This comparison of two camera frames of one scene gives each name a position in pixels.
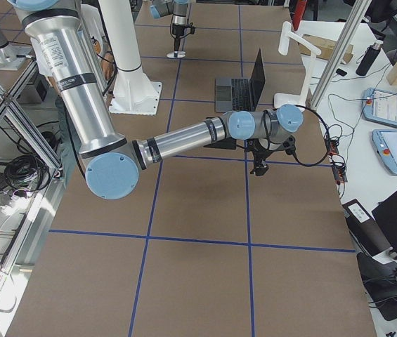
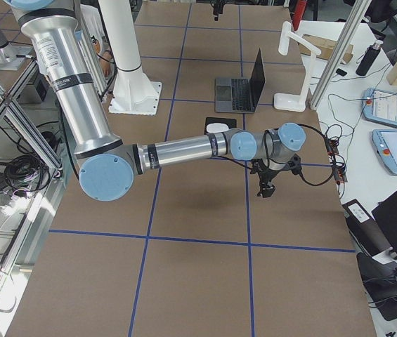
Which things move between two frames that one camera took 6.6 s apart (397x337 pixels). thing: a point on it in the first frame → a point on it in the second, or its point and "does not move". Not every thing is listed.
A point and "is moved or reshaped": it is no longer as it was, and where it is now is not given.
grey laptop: x=240 y=94 does not move
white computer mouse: x=180 y=54 is moved or reshaped
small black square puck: x=339 y=71 does not move
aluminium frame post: x=341 y=53 does not move
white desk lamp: x=287 y=35 does not move
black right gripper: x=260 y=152 → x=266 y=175
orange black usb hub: x=332 y=146 does not move
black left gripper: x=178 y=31 → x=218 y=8
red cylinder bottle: x=298 y=11 does not move
